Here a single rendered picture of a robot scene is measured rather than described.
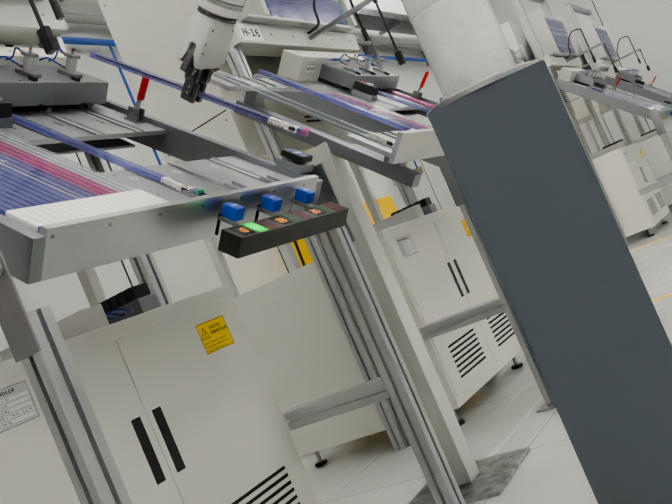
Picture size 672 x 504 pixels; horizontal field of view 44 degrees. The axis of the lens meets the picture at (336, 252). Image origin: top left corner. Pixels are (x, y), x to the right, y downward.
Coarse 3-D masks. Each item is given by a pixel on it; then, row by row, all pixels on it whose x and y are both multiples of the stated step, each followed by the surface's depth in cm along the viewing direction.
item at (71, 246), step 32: (224, 192) 134; (256, 192) 141; (288, 192) 151; (64, 224) 105; (96, 224) 110; (128, 224) 115; (160, 224) 121; (192, 224) 128; (224, 224) 136; (64, 256) 107; (96, 256) 112; (128, 256) 118
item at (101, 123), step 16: (16, 112) 160; (32, 112) 163; (48, 112) 166; (64, 112) 169; (80, 112) 172; (96, 112) 174; (112, 112) 179; (0, 128) 147; (16, 128) 149; (64, 128) 157; (80, 128) 159; (96, 128) 163; (112, 128) 166; (128, 128) 168; (144, 128) 172; (160, 128) 175; (48, 144) 160; (64, 144) 162; (96, 144) 168; (112, 144) 170; (128, 144) 173
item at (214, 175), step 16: (208, 160) 159; (224, 160) 162; (240, 160) 165; (112, 176) 136; (128, 176) 138; (144, 176) 139; (176, 176) 144; (192, 176) 147; (208, 176) 149; (224, 176) 151; (240, 176) 154; (256, 176) 156; (272, 176) 159; (160, 192) 134; (176, 192) 136; (208, 192) 140
